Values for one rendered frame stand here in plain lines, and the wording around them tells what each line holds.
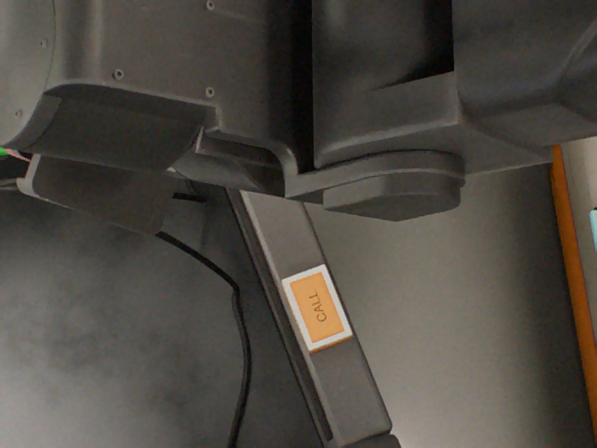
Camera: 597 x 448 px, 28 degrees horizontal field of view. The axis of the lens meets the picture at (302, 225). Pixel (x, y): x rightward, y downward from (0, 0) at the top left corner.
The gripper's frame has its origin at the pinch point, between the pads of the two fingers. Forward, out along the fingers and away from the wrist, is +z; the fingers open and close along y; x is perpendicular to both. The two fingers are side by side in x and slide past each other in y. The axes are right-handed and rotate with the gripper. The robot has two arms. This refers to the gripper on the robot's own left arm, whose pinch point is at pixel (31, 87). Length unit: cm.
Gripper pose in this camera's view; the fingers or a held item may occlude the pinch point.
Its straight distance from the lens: 58.0
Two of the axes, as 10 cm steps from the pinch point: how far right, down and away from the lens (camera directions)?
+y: -3.0, 9.5, -0.8
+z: -6.4, -1.4, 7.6
